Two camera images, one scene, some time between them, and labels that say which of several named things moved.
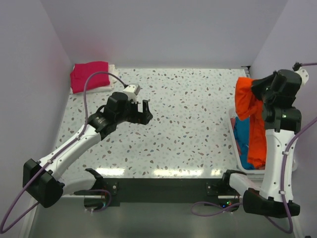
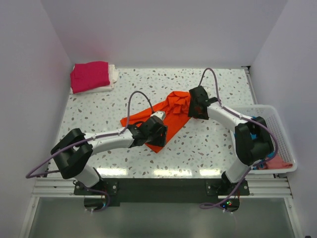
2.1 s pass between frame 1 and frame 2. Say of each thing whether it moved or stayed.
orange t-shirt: moved
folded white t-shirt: stayed
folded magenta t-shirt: stayed
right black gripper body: moved
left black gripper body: moved
